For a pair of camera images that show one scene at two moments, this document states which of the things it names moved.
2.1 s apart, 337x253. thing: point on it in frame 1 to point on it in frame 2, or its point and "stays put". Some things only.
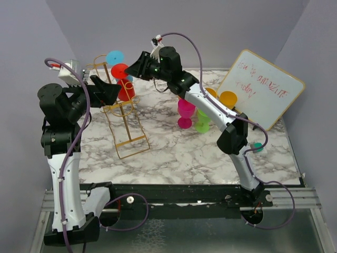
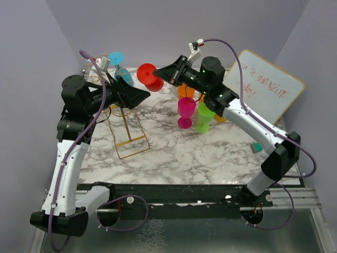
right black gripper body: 153,70 to 187,75
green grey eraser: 256,145 stays put
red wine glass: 127,90 to 146,77
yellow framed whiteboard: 264,90 stays put
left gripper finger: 102,94 to 132,96
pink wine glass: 186,110 stays put
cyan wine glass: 115,57 stays put
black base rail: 159,201 stays put
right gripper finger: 139,67 to 170,73
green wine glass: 202,124 stays put
